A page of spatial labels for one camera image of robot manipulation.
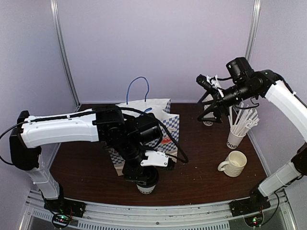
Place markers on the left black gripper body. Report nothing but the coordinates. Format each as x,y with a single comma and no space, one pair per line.
131,174

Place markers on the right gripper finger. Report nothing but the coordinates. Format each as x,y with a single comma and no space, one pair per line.
208,98
216,112

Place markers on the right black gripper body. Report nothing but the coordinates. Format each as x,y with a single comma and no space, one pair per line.
220,103

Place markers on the blue checkered paper bag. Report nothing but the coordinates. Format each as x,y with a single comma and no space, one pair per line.
159,141

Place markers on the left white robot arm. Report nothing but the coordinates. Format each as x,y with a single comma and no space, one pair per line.
126,134

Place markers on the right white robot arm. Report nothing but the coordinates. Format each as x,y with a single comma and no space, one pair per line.
267,83

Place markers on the stack of white paper cups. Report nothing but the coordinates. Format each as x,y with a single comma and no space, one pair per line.
206,118

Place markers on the bundle of white wrapped straws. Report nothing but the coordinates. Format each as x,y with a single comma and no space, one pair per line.
242,119

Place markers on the white cup holding straws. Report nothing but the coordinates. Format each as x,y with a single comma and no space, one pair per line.
234,139

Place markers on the white ceramic mug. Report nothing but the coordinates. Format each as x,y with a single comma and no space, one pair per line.
234,164

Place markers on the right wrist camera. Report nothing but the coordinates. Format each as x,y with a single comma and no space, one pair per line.
210,84

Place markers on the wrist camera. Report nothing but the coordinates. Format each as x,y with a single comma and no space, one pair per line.
157,159
210,84

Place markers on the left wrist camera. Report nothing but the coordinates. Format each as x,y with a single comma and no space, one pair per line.
157,159

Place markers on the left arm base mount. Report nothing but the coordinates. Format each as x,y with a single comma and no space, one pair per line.
63,211

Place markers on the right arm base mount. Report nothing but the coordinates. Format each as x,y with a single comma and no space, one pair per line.
252,213

